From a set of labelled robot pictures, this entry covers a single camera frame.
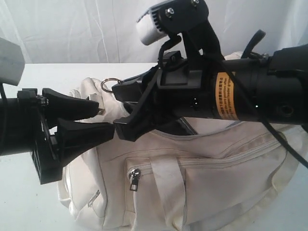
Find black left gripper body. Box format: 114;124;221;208
17;89;63;185

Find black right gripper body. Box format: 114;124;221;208
142;36;217;125

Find metal ring with dark clasp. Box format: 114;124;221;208
101;77;122;94

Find cream canvas duffel bag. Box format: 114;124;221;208
57;51;304;231

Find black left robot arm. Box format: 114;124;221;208
0;88;115;184

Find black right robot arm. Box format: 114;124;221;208
113;37;308;141

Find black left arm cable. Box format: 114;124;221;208
0;81;8;150

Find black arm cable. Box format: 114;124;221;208
156;30;308;169
0;81;8;150

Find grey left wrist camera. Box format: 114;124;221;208
0;38;25;86

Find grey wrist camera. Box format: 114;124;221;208
136;0;209;46
0;38;25;86

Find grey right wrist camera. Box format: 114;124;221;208
136;0;209;46

